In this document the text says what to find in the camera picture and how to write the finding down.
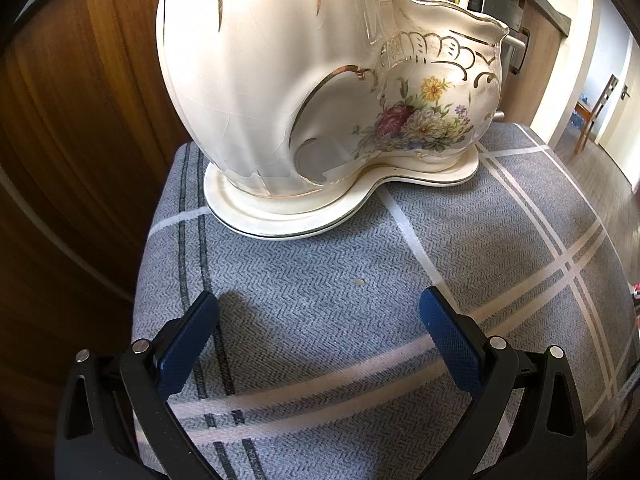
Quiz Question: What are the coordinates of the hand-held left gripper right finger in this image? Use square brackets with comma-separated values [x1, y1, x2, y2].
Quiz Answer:
[419, 286, 589, 480]

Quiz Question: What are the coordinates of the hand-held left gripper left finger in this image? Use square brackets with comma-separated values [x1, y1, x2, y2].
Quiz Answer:
[56, 290, 221, 480]

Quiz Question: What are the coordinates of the cream floral ceramic utensil holder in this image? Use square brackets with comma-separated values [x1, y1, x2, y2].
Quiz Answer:
[155, 0, 512, 202]

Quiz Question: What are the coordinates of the grey plaid cloth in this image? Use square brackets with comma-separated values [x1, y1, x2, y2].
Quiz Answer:
[131, 122, 640, 480]

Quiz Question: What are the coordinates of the cream ceramic drip tray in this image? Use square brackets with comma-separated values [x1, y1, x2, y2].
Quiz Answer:
[202, 125, 481, 241]

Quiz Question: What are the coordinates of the wooden base cabinet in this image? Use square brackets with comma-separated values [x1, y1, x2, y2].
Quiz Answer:
[0, 0, 202, 480]

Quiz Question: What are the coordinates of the wooden chair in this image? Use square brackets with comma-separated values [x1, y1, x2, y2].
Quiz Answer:
[572, 73, 621, 156]

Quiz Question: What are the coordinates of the white door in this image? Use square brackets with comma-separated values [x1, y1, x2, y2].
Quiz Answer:
[596, 34, 640, 187]

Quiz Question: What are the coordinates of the stainless steel built-in oven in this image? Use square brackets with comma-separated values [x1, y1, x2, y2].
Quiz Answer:
[389, 0, 532, 77]

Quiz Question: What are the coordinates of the grey speckled countertop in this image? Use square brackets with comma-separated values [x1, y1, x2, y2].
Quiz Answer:
[517, 0, 574, 37]

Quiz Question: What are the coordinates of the steel oven door handle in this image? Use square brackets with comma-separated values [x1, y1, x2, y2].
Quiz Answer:
[501, 29, 531, 77]

